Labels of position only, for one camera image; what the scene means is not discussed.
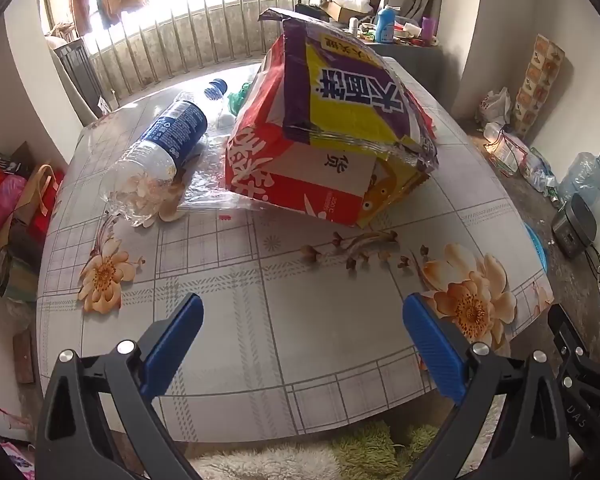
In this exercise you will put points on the brown paper bag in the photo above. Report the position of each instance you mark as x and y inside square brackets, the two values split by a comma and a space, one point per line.
[30, 200]

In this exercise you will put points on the clear bag with red trim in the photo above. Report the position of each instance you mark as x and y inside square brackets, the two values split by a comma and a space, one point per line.
[507, 152]

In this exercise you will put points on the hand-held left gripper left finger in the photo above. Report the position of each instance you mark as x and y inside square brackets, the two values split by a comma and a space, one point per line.
[175, 345]

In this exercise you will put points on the metal balcony railing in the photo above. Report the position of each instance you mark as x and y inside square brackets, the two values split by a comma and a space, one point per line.
[180, 35]

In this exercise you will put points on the person's fluffy green white robe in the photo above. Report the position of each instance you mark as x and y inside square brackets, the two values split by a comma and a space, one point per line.
[365, 450]

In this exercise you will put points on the grey cabinet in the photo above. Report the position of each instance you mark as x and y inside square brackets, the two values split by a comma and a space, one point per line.
[420, 65]

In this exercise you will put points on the black rice cooker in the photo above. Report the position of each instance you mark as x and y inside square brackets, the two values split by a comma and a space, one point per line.
[575, 225]

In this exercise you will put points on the clear plastic bag red print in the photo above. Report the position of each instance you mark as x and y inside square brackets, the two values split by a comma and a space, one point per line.
[205, 180]

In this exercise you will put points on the white crumpled plastic bag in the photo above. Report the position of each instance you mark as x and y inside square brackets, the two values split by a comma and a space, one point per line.
[355, 0]

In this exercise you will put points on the brown wooden block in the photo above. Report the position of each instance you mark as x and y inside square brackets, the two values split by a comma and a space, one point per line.
[23, 360]

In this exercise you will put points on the open cardboard box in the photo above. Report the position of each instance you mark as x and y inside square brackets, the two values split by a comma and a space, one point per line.
[337, 12]

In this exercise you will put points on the pink plastic bag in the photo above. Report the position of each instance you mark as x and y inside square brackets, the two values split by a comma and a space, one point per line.
[2, 202]

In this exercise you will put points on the red yellow snack bag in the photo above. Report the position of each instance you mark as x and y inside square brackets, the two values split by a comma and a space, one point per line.
[270, 160]

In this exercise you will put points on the blue water jug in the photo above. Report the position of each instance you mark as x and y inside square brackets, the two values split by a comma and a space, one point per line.
[585, 180]

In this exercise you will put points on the small white bottle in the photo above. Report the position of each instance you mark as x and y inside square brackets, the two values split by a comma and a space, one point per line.
[354, 26]

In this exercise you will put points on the purple cup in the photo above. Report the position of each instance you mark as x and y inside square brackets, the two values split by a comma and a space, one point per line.
[428, 30]

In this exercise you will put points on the tall patterned carton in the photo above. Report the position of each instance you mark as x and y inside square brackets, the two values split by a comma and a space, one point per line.
[537, 85]

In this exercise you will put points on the blue detergent bottle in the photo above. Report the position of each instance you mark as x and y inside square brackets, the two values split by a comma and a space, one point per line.
[386, 25]

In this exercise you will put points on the white plastic bag red print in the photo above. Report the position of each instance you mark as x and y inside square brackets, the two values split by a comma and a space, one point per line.
[495, 105]

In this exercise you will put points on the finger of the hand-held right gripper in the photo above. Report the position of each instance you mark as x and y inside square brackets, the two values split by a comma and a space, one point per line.
[567, 332]

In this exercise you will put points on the clear plastic bottle blue label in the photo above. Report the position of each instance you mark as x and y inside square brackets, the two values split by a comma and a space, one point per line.
[175, 130]

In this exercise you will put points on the black flat device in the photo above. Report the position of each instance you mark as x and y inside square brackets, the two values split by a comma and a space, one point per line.
[310, 12]

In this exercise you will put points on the green plastic bag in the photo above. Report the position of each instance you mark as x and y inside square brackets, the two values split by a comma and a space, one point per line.
[237, 100]

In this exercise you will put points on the pile of empty plastic bottles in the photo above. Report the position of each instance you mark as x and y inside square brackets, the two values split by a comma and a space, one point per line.
[540, 172]

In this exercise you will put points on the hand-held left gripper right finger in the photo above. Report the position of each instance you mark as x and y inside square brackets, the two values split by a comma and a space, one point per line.
[435, 350]

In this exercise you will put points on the blue plastic basket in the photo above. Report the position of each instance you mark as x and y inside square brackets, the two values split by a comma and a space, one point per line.
[537, 250]

